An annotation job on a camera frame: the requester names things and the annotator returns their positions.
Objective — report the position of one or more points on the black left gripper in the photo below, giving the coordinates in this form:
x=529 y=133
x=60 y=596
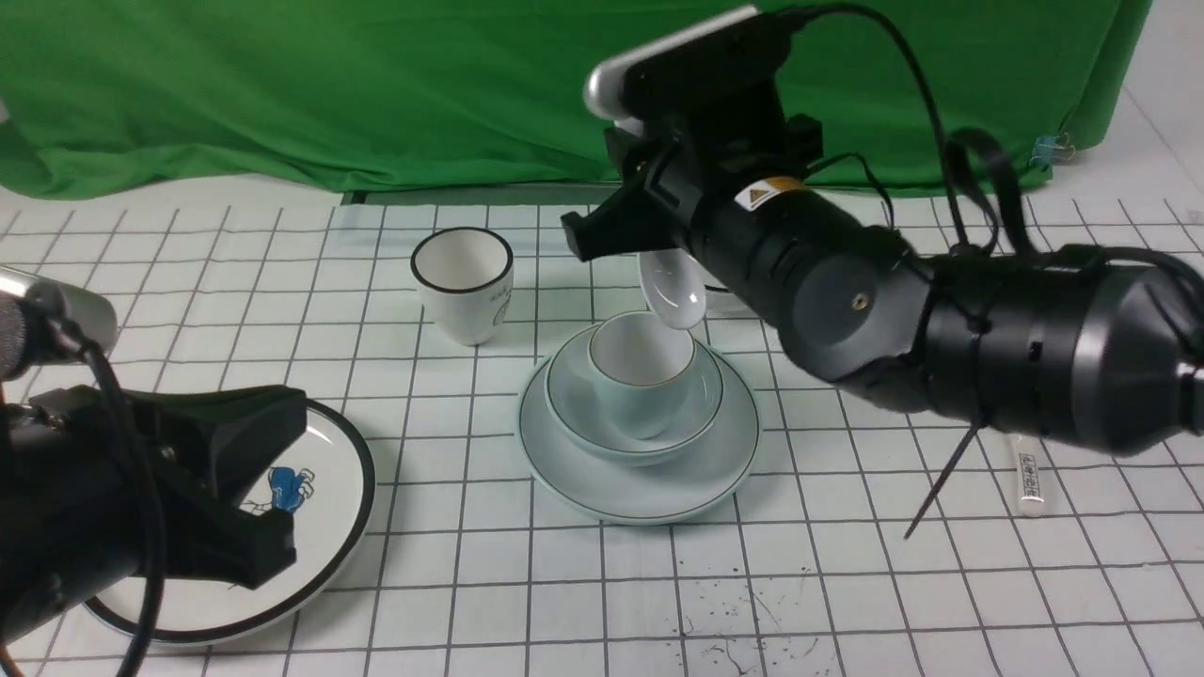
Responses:
x=71 y=527

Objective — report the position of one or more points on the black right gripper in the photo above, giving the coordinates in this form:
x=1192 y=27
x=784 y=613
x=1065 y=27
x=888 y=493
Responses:
x=724 y=184

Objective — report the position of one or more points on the plain white ceramic spoon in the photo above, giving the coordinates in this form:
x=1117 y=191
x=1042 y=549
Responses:
x=673 y=287

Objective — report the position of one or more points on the pale blue cup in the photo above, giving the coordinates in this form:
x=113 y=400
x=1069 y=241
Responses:
x=642 y=369

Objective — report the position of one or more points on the pale blue bowl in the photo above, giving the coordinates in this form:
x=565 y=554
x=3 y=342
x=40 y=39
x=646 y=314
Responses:
x=575 y=404

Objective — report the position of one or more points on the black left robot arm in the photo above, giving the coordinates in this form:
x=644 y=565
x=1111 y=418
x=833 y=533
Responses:
x=178 y=491

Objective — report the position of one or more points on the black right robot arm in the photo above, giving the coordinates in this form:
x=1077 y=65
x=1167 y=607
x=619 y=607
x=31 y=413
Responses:
x=1096 y=347

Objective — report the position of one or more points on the cartoon plate black rim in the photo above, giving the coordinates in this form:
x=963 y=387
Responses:
x=326 y=481

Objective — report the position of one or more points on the white bowl black rim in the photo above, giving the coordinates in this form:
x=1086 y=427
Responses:
x=721 y=303

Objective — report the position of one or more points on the white cup black rim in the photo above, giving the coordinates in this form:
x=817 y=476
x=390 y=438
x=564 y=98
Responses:
x=465 y=278

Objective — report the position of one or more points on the white grid tablecloth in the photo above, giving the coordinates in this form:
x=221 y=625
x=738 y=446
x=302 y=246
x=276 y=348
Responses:
x=469 y=568

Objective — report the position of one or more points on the pale blue plate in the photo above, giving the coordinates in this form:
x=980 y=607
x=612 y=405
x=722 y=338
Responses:
x=709 y=470

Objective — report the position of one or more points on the green backdrop cloth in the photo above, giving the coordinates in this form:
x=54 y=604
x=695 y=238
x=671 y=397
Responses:
x=105 y=96

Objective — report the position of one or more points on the blue binder clip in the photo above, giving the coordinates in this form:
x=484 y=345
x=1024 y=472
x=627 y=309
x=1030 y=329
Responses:
x=1052 y=149

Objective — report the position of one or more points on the white spoon with label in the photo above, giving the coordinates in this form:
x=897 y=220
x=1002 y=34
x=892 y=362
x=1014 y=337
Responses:
x=1026 y=451

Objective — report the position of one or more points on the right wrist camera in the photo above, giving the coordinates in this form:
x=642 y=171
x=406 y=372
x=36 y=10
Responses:
x=686 y=70

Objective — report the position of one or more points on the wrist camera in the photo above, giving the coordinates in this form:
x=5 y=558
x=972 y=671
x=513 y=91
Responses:
x=686 y=70
x=45 y=322

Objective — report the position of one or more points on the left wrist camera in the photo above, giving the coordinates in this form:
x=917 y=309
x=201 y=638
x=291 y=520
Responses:
x=45 y=322

